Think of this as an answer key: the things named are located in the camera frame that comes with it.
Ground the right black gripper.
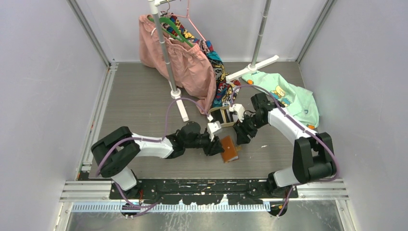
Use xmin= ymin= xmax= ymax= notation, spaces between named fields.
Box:
xmin=233 ymin=113 xmax=267 ymax=145

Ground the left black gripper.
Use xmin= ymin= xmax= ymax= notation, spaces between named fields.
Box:
xmin=185 ymin=131 xmax=225 ymax=156

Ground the brown leather card holder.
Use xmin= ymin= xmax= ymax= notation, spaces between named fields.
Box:
xmin=221 ymin=135 xmax=242 ymax=163

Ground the beige oval card tray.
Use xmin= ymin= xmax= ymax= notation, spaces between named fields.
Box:
xmin=209 ymin=103 xmax=245 ymax=129

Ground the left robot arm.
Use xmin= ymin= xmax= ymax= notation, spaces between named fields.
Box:
xmin=91 ymin=121 xmax=224 ymax=199

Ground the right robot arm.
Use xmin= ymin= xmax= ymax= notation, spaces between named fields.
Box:
xmin=229 ymin=93 xmax=337 ymax=198

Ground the striped credit cards stack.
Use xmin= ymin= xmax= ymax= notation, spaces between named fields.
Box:
xmin=209 ymin=106 xmax=237 ymax=126

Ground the colourful comic print garment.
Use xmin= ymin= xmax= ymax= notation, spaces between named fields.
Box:
xmin=160 ymin=11 xmax=241 ymax=107

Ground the mint cartoon print cloth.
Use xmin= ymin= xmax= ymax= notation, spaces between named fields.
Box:
xmin=242 ymin=71 xmax=319 ymax=129

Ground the pink skirt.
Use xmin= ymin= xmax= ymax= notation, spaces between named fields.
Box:
xmin=139 ymin=14 xmax=216 ymax=114

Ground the green clothes hanger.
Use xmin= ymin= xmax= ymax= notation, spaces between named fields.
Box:
xmin=159 ymin=17 xmax=194 ymax=47

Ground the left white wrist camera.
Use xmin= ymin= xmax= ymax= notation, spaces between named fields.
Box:
xmin=207 ymin=115 xmax=222 ymax=141

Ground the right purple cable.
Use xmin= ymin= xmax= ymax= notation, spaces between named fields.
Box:
xmin=229 ymin=84 xmax=341 ymax=218

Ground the purple cable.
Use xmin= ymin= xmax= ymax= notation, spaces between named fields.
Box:
xmin=95 ymin=97 xmax=213 ymax=218
xmin=229 ymin=84 xmax=341 ymax=218

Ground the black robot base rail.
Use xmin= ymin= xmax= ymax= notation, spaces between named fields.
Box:
xmin=125 ymin=179 xmax=298 ymax=205

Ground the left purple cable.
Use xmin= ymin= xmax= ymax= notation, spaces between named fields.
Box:
xmin=95 ymin=97 xmax=213 ymax=218

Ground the white clothes rack right post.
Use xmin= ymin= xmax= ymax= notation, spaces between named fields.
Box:
xmin=226 ymin=0 xmax=279 ymax=82

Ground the white clothes rack post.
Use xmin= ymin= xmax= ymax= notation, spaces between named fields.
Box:
xmin=148 ymin=0 xmax=189 ymax=122
xmin=226 ymin=0 xmax=279 ymax=82

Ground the pink wire hanger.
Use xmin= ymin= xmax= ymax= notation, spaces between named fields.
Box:
xmin=174 ymin=0 xmax=207 ymax=41

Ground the white clothes rack left post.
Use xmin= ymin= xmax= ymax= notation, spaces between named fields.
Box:
xmin=148 ymin=0 xmax=189 ymax=122

